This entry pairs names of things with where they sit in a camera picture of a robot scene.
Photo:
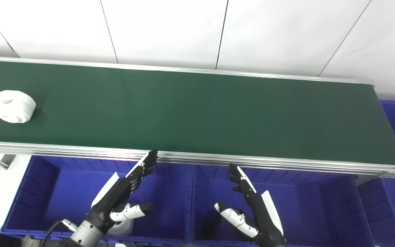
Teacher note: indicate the green conveyor belt aluminium frame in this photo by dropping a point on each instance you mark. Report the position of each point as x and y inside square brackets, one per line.
[197, 109]

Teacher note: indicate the white round plastic part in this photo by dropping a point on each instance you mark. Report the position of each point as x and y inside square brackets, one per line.
[126, 228]
[12, 106]

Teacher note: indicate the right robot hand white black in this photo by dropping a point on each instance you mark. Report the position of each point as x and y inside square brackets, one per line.
[262, 212]

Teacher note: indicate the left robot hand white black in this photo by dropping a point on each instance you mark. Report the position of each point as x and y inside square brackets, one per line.
[115, 195]

